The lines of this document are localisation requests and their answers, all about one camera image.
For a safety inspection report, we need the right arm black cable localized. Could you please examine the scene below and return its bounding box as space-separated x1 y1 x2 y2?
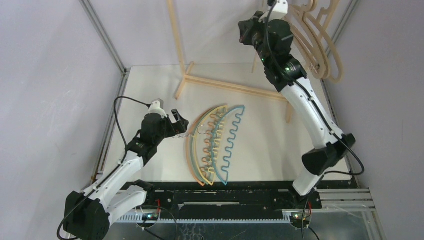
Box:
264 0 365 176

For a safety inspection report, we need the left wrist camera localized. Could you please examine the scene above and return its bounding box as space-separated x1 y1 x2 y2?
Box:
148 98 168 119

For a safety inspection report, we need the blue wire hanger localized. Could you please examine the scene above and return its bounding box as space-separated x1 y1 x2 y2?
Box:
199 105 246 186

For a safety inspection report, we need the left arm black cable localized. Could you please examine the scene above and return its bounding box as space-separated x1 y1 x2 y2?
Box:
56 96 153 240

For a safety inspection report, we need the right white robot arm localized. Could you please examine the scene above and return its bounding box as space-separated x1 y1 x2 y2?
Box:
237 11 356 208

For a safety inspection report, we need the orange wire hanger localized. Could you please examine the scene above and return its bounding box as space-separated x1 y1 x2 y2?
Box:
172 106 215 187

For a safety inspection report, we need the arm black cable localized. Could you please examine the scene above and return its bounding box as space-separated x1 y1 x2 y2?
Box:
264 0 365 176
56 96 153 240

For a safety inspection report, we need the yellow wire hanger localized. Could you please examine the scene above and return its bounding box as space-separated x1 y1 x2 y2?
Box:
183 104 229 187

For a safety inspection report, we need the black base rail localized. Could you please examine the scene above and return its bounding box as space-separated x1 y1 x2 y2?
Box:
143 181 323 222

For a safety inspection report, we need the green wire hanger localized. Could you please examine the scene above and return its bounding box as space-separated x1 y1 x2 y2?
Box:
188 106 219 187

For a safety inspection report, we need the wooden clothes rack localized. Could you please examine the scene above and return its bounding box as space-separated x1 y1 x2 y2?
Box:
166 0 342 124

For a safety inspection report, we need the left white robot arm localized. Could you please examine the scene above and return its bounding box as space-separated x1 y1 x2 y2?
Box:
56 109 189 240

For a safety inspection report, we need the beige plastic hanger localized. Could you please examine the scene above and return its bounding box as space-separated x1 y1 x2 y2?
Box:
288 0 338 79
305 0 344 83
287 0 319 74

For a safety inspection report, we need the right circuit board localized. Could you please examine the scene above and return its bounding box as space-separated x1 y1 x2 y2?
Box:
290 213 310 224

